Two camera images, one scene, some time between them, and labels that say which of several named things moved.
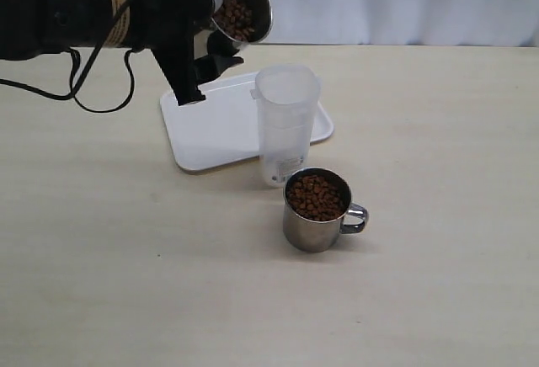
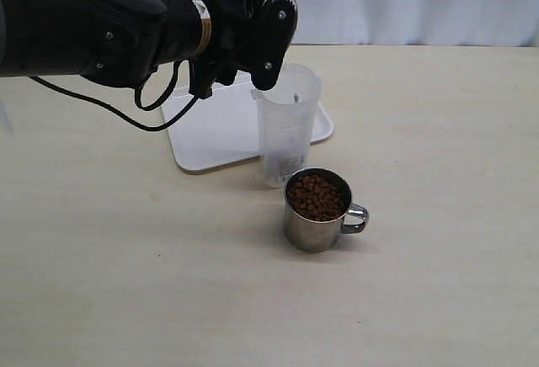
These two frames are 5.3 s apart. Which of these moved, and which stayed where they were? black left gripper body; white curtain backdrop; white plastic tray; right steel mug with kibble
Moved: black left gripper body
Stayed: white curtain backdrop; right steel mug with kibble; white plastic tray
